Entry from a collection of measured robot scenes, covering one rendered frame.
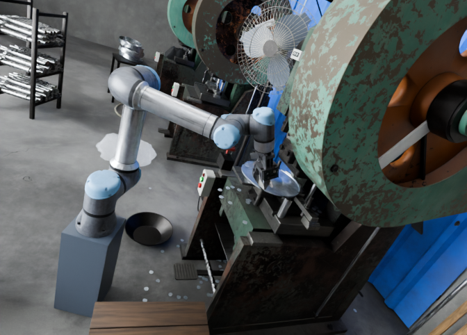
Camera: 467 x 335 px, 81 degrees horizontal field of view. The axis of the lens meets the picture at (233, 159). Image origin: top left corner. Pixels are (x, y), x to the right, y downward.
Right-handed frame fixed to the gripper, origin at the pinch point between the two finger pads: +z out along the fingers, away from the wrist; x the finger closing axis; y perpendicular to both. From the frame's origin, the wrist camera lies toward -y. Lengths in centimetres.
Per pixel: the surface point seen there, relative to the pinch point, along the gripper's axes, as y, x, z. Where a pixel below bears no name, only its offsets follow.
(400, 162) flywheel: 29, 37, -19
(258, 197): -5.5, 0.0, 10.3
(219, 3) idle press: -142, 30, -59
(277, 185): -3.7, 8.5, 5.3
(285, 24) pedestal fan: -85, 54, -47
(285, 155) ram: -8.3, 14.8, -6.6
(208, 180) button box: -31.0, -17.5, 13.1
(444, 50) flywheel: 30, 39, -54
